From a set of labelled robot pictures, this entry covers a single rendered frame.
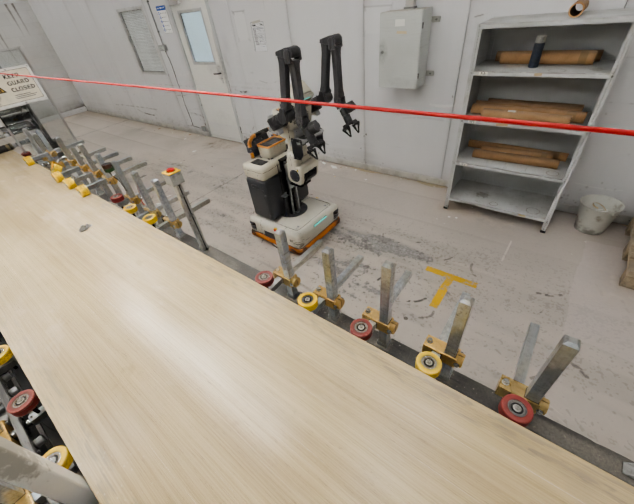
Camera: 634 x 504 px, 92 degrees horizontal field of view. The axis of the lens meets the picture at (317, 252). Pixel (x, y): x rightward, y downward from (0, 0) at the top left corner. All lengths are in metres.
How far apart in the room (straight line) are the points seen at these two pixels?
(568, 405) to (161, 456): 1.99
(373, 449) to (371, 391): 0.16
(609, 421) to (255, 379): 1.86
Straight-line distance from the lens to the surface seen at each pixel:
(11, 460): 1.03
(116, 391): 1.31
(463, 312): 1.01
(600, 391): 2.44
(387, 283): 1.07
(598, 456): 1.39
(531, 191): 3.72
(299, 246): 2.73
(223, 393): 1.12
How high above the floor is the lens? 1.84
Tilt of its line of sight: 40 degrees down
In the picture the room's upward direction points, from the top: 8 degrees counter-clockwise
